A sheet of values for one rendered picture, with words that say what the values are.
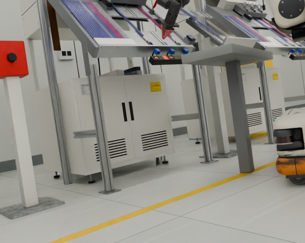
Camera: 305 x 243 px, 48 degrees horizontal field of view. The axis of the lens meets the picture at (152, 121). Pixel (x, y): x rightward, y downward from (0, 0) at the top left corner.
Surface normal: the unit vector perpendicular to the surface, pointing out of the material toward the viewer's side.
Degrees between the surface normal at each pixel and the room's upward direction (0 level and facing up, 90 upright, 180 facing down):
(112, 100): 90
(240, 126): 90
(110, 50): 135
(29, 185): 90
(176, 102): 90
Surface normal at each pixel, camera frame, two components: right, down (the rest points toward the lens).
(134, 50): 0.53, 0.66
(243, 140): -0.57, 0.11
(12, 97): 0.61, -0.07
